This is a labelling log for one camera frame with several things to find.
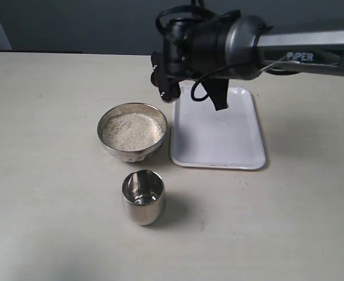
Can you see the white rectangular tray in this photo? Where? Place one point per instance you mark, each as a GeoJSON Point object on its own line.
{"type": "Point", "coordinates": [205, 138]}

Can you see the dark brown wooden spoon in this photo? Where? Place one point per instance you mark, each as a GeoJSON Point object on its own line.
{"type": "Point", "coordinates": [153, 80]}

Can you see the steel cup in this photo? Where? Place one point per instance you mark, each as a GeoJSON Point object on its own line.
{"type": "Point", "coordinates": [143, 196]}

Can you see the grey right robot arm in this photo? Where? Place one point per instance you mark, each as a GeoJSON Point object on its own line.
{"type": "Point", "coordinates": [252, 47]}

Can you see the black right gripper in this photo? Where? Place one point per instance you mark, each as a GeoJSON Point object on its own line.
{"type": "Point", "coordinates": [194, 47]}

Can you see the steel bowl of rice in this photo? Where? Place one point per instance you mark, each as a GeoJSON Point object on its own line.
{"type": "Point", "coordinates": [127, 108]}

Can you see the white rice in bowl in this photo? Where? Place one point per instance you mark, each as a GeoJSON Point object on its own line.
{"type": "Point", "coordinates": [132, 132]}

